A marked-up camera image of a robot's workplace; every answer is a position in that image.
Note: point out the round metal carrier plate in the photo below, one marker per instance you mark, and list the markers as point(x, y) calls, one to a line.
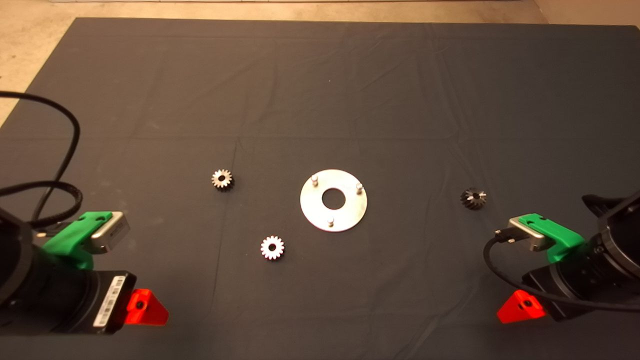
point(350, 215)

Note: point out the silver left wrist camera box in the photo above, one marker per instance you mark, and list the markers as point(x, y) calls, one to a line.
point(112, 232)

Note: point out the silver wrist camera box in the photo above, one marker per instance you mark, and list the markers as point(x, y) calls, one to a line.
point(527, 231)
point(112, 232)

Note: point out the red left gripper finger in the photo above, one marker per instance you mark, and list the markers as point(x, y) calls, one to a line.
point(145, 310)

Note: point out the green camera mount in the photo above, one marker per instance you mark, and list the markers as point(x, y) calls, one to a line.
point(557, 234)
point(70, 240)

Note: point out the dark grey table cloth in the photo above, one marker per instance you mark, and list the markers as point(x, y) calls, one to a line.
point(350, 100)

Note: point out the steel planetary gear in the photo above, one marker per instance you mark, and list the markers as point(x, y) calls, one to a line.
point(223, 186)
point(272, 255)

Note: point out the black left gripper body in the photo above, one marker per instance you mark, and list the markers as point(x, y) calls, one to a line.
point(107, 315)

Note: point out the dark bevel gear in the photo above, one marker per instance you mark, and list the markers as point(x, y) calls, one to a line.
point(472, 201)

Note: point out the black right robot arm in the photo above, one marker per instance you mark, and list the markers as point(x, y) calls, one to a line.
point(622, 235)

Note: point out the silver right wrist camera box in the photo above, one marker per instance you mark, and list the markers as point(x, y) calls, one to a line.
point(527, 231)

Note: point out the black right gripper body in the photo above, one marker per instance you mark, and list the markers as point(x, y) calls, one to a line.
point(565, 286)

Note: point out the green left camera mount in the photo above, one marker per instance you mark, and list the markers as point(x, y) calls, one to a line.
point(70, 240)

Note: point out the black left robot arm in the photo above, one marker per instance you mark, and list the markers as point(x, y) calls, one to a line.
point(30, 290)

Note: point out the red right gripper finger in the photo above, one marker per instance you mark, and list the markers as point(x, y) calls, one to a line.
point(520, 309)

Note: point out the green right camera mount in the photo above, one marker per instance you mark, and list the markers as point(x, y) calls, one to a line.
point(557, 234)

